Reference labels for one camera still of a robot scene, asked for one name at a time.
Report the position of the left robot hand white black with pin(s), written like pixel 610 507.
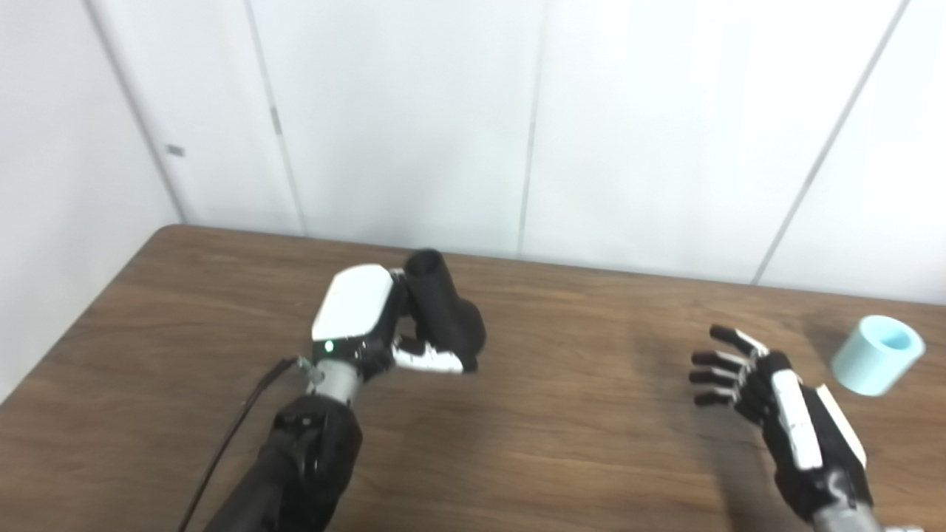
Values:
pixel 355 307

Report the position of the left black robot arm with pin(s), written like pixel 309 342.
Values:
pixel 295 458

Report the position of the light blue cylinder cup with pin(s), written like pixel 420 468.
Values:
pixel 872 362

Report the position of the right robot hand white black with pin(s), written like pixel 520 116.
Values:
pixel 794 421

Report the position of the black flared nozzle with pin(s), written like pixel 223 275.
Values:
pixel 447 314

